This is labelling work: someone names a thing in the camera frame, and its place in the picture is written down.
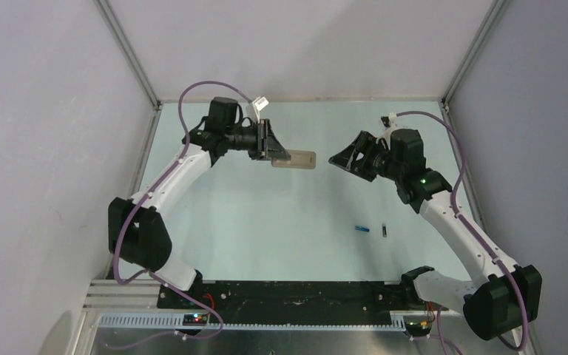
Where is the beige remote control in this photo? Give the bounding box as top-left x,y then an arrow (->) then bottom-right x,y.
271,150 -> 317,169

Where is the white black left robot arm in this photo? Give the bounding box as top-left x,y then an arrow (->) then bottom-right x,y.
108,97 -> 291,308

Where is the left controller board with LEDs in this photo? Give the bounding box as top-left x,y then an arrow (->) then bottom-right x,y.
182,313 -> 209,327

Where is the grey slotted cable duct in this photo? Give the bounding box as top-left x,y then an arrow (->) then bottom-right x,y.
98,312 -> 405,332

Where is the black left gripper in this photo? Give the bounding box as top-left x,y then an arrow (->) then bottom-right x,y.
224,119 -> 290,161

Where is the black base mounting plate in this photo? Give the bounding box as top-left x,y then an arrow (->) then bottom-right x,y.
157,280 -> 429,325

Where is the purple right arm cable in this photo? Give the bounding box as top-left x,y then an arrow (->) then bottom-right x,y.
393,110 -> 530,355

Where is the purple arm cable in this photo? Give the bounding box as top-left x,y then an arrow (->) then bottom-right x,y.
393,110 -> 530,355
102,81 -> 256,351

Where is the right controller board with LEDs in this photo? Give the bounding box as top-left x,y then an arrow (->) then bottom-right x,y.
405,321 -> 432,339

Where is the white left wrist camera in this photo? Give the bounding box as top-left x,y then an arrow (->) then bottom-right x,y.
246,96 -> 269,124

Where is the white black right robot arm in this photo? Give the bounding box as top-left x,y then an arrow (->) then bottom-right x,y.
328,129 -> 542,340

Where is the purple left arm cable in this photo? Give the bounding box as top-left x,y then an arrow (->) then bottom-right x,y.
102,81 -> 256,351

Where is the controller board with leds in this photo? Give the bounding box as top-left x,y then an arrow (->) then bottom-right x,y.
182,313 -> 209,327
405,321 -> 432,339

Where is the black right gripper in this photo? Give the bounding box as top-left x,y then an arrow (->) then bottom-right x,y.
328,130 -> 403,183

